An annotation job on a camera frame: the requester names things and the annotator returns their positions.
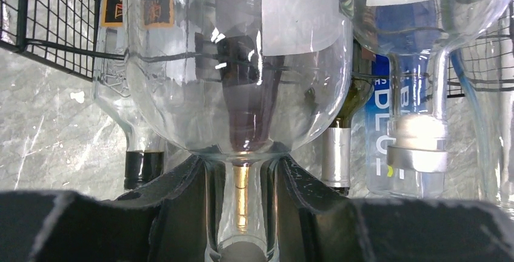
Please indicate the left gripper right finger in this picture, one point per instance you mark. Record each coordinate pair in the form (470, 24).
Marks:
(317, 224)

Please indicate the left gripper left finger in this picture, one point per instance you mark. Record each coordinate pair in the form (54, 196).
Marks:
(163, 220)

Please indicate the clear bottle silver cap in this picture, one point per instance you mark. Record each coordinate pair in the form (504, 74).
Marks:
(173, 71)

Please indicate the clear bottle dark neck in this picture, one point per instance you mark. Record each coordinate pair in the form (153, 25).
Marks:
(417, 36)

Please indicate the lower bottle silver cap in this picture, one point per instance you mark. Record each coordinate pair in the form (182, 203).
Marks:
(336, 140)

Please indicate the dark wine bottle gold cap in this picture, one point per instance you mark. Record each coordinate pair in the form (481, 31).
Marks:
(250, 79)

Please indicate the blue tinted clear bottle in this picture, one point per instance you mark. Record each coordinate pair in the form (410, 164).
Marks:
(481, 127)

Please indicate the lower bottle black gold cap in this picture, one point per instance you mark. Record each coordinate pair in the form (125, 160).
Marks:
(144, 156)

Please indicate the black wire wine rack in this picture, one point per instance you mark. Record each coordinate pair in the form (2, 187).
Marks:
(73, 36)

